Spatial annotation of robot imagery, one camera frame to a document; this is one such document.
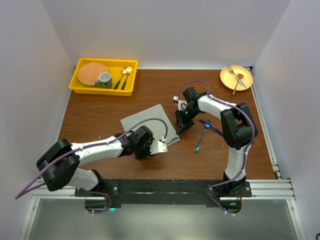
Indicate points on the round wooden plate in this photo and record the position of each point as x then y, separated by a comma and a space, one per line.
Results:
89, 73

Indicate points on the silver fork on plate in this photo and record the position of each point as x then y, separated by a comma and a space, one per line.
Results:
231, 71

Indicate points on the grey cloth napkin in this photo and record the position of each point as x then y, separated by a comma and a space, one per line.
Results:
157, 127

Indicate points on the yellow plastic bin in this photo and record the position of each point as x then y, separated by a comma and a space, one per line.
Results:
115, 67

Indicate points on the gold spoon black handle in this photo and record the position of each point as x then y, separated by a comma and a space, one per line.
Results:
123, 73

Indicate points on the blue metallic fork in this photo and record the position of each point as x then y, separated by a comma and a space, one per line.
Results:
202, 137

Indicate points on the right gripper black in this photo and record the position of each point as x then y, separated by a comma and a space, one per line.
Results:
182, 124

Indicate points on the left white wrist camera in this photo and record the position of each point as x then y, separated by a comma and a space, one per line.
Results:
158, 146

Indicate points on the silver knife on plate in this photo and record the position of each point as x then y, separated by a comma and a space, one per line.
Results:
240, 76

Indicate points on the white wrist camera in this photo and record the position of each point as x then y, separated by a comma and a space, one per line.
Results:
181, 104
158, 146

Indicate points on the blue metallic knife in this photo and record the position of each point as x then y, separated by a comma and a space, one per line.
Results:
220, 133

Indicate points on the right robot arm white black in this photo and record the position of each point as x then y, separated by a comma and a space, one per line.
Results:
238, 128

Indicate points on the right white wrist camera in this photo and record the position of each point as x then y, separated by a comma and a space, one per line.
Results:
181, 104

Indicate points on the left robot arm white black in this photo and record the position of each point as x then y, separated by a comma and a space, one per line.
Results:
63, 160

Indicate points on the grey ceramic mug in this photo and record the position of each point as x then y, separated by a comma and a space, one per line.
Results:
104, 80

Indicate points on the tan round plate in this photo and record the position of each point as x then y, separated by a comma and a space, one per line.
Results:
229, 81

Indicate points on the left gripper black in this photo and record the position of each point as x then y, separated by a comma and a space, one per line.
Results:
147, 154

